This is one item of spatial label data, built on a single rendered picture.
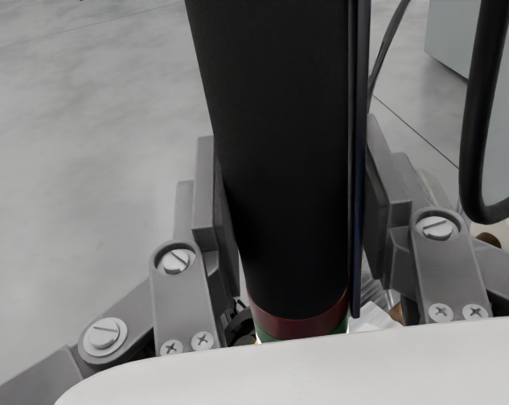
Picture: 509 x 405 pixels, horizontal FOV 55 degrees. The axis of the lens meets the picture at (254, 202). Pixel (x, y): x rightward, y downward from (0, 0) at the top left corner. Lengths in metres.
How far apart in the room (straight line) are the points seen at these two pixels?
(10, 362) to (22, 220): 0.86
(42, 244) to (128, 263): 0.49
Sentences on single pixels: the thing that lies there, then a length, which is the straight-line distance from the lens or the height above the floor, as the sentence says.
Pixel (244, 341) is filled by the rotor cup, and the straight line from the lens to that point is 0.41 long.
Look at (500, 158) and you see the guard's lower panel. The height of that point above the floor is 0.57.
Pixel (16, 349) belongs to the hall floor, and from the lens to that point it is 2.21.
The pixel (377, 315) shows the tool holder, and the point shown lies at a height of 1.37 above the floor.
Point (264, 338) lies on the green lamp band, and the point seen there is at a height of 1.44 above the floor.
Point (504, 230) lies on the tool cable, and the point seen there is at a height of 1.38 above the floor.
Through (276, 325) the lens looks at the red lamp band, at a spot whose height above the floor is 1.45.
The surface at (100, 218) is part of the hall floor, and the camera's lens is 2.55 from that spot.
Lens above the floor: 1.58
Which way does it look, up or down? 41 degrees down
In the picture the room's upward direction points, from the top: 10 degrees counter-clockwise
